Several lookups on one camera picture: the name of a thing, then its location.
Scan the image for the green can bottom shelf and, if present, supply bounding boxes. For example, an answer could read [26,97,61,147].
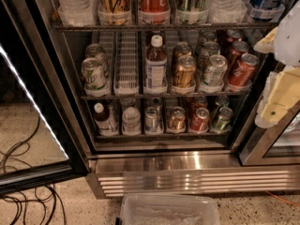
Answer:
[211,107,233,134]

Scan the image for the steel fridge base grille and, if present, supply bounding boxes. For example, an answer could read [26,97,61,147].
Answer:
[86,151,300,199]

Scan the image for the green 7up can front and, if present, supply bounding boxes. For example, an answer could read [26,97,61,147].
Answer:
[82,58,107,97]

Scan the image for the black cables on floor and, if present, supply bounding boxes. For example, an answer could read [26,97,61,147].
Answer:
[0,114,68,225]

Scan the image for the right steel fridge door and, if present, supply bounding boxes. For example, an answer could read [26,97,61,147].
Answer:
[233,78,300,166]

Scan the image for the silver can behind 7up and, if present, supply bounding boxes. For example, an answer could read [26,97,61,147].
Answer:
[85,43,109,76]

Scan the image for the green striped can top shelf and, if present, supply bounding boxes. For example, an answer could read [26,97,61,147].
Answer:
[175,0,208,24]

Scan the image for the middle wire shelf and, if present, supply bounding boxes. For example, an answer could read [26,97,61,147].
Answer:
[81,91,249,100]

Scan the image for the white-green can front middle shelf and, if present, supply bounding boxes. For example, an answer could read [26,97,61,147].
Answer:
[200,54,228,93]

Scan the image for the top wire shelf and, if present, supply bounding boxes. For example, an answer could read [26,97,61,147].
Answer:
[53,22,278,32]

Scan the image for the brown tea bottle middle shelf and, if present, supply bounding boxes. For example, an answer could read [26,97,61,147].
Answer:
[145,35,167,94]

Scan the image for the red can bottom shelf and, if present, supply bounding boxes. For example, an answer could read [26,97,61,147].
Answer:
[189,108,210,133]

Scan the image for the gold soda can top shelf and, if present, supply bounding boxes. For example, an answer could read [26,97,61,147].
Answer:
[98,0,131,25]

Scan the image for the clear water bottle bottom shelf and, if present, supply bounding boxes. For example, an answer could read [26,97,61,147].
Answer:
[122,107,141,136]

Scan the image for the gold can front middle shelf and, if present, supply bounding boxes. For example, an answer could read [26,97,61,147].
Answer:
[172,54,197,94]

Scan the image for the red can rear middle shelf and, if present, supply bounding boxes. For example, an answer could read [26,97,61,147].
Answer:
[220,29,243,47]

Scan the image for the white-green can shelf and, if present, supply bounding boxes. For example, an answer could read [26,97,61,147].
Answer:
[198,41,220,67]
[200,54,228,93]

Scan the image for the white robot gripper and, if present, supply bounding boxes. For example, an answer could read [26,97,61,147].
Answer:
[253,1,300,128]

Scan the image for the gold can rear middle shelf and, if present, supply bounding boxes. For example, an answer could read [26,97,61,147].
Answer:
[172,41,192,63]

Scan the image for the clear water bottle top left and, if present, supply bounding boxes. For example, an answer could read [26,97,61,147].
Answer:
[58,0,96,27]

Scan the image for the orange cable on floor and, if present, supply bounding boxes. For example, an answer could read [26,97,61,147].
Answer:
[265,190,300,208]

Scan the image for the open glass fridge door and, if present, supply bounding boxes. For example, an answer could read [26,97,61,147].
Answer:
[0,0,89,195]

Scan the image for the red can front middle shelf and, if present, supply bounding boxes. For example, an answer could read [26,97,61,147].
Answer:
[228,53,259,86]

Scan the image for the white-green can rear middle shelf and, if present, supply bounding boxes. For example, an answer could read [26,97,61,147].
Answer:
[198,41,220,67]

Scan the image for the gold can bottom shelf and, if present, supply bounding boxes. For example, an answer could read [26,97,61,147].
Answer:
[168,107,186,133]

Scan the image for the brown tea bottle bottom shelf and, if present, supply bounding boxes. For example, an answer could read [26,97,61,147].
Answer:
[94,102,118,136]

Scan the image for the red coca-cola can top shelf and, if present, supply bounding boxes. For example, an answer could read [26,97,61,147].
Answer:
[140,0,169,24]

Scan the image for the silver can bottom shelf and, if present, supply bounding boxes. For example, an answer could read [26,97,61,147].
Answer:
[145,107,162,134]

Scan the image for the clear water bottle top right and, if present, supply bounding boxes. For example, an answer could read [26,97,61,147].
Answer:
[207,0,247,23]

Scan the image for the brown tea bottle shelf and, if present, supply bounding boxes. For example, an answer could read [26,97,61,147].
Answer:
[145,35,167,94]
[94,102,118,136]

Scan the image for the clear plastic bin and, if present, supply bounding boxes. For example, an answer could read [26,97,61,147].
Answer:
[115,193,221,225]

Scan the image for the wire shelf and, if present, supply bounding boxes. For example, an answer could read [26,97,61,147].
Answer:
[53,22,278,32]
[81,91,249,100]

